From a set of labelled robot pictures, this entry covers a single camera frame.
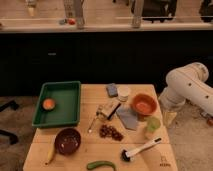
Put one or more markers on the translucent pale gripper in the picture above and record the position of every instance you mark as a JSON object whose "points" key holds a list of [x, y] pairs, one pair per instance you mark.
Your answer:
{"points": [[168, 116]]}

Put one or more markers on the orange red apple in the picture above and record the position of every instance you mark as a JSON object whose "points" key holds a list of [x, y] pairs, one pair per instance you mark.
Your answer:
{"points": [[48, 104]]}

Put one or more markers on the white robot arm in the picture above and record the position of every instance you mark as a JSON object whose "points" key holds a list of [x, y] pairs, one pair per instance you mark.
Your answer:
{"points": [[186, 83]]}

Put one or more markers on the orange bowl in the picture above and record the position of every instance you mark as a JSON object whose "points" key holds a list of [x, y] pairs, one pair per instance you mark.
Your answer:
{"points": [[143, 104]]}

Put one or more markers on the dark purple bowl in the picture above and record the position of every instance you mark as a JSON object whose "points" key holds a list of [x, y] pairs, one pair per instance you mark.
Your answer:
{"points": [[67, 141]]}

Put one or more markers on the green plastic cup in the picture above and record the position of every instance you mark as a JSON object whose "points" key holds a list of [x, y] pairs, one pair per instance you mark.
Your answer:
{"points": [[153, 123]]}

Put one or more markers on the grey folded cloth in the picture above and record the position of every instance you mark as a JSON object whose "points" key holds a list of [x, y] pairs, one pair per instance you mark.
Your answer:
{"points": [[128, 118]]}

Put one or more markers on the white cup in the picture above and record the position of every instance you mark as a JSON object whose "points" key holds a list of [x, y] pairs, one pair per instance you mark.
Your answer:
{"points": [[123, 93]]}

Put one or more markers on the blue grey sponge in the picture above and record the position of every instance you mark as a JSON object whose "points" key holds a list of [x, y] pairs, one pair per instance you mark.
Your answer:
{"points": [[112, 90]]}

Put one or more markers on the bunch of dark grapes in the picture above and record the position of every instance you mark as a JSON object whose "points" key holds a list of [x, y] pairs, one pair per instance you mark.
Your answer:
{"points": [[111, 132]]}

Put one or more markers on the metal spoon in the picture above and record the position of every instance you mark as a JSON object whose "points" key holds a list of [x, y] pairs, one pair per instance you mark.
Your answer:
{"points": [[93, 122]]}

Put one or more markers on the green cucumber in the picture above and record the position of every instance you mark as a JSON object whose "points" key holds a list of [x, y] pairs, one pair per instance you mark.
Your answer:
{"points": [[96, 164]]}

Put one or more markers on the green plastic tray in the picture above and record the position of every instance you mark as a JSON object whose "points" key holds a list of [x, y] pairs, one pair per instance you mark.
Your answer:
{"points": [[67, 97]]}

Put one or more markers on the yellow banana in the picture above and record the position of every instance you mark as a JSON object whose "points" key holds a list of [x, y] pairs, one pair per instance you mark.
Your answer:
{"points": [[50, 155]]}

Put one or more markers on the small red background object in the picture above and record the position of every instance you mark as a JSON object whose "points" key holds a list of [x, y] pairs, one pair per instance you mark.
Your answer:
{"points": [[71, 21]]}

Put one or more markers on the white handled dish brush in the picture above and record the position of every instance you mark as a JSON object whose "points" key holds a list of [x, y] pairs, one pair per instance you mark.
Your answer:
{"points": [[126, 155]]}

